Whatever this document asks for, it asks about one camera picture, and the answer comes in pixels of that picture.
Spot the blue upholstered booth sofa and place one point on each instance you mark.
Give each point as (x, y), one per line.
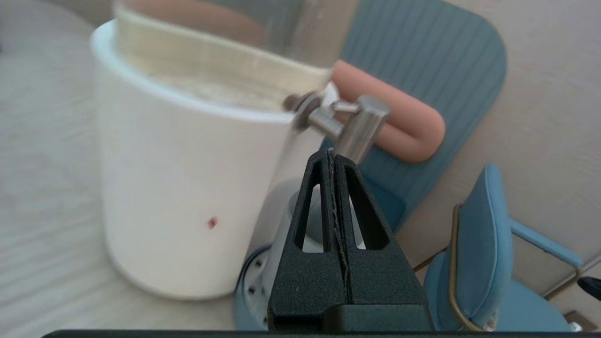
(422, 47)

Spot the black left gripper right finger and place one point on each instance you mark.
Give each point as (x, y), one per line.
(380, 281)

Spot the pink cylindrical backrest bolster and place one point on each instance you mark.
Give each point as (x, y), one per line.
(413, 126)

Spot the clear water dispenser white base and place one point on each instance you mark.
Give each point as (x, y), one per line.
(178, 188)

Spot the blue perforated drip tray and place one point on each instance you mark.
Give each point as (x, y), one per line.
(249, 305)

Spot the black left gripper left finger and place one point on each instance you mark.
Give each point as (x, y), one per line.
(305, 286)

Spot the grey-blue plastic cup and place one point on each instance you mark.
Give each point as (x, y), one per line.
(314, 216)

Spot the light blue armchair brass frame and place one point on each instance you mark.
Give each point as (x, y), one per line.
(479, 258)

